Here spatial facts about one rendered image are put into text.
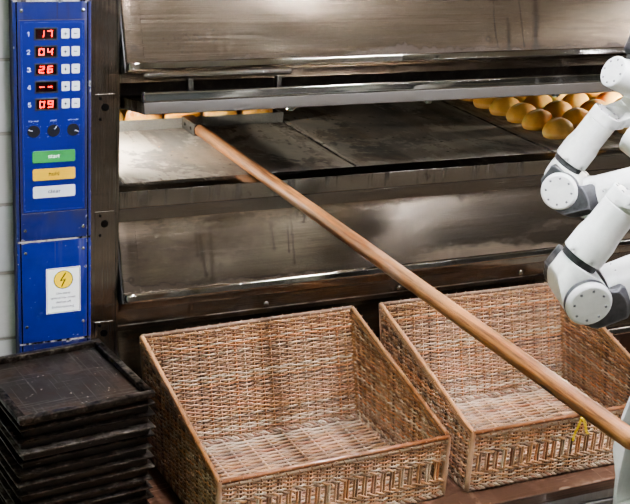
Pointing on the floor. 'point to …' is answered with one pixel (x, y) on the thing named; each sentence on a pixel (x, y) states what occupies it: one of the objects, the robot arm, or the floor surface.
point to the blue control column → (31, 270)
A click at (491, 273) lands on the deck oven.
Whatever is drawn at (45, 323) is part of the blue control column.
